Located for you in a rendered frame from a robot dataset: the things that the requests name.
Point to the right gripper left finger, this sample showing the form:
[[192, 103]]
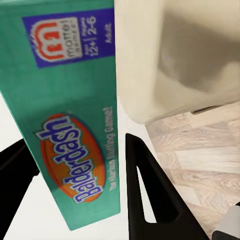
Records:
[[17, 169]]

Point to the bed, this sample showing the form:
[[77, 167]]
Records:
[[176, 56]]

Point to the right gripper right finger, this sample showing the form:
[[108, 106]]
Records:
[[174, 219]]

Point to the board game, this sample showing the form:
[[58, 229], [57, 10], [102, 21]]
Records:
[[58, 80]]

